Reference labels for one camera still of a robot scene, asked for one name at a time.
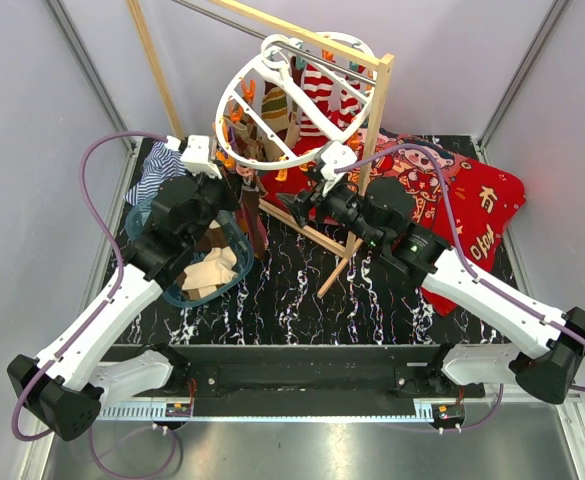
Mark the white round sock hanger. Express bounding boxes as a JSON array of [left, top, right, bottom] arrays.
[[216, 43, 373, 167]]

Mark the pile of socks in basket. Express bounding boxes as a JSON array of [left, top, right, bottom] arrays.
[[177, 220, 237, 301]]

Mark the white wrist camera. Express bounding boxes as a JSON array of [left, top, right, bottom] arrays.
[[165, 135, 222, 179], [317, 141, 357, 197]]

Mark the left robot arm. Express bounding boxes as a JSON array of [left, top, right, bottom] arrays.
[[7, 174, 241, 441]]

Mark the blue striped cloth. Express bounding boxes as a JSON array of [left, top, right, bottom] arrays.
[[124, 142, 187, 206]]

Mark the dark brown striped sock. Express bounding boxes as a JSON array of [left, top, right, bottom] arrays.
[[236, 164, 268, 259]]

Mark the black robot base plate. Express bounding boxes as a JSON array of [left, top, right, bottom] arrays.
[[121, 343, 488, 419]]

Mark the metal hanging rod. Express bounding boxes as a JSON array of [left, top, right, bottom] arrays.
[[171, 0, 377, 84]]

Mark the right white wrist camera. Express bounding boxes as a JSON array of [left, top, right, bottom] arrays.
[[317, 141, 357, 197]]

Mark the blue plastic basket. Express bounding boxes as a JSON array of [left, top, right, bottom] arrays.
[[124, 198, 254, 308]]

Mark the brown beige striped sock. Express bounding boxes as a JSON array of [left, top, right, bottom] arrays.
[[259, 82, 298, 161]]

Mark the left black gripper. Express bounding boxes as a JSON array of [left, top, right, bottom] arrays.
[[184, 160, 247, 248]]

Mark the wooden clothes rack frame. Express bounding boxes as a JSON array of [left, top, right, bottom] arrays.
[[126, 1, 395, 298]]

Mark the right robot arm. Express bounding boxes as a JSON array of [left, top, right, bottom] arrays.
[[277, 177, 585, 405]]

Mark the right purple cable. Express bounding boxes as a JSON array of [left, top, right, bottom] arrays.
[[334, 144, 585, 434]]

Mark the red cartoon blanket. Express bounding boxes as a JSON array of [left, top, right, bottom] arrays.
[[259, 107, 527, 317]]

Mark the purple cable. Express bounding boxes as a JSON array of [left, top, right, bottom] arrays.
[[11, 130, 183, 479], [334, 144, 585, 434]]

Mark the red white striped sock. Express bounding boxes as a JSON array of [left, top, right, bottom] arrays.
[[300, 64, 334, 137], [328, 89, 361, 130]]

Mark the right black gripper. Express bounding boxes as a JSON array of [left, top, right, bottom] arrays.
[[275, 164, 385, 249]]

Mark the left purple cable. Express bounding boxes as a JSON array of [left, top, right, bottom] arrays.
[[11, 130, 183, 479]]

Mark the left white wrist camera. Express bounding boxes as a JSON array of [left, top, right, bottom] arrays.
[[165, 135, 222, 179]]

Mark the orange clothes peg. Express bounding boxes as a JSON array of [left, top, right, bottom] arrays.
[[275, 169, 288, 182]]

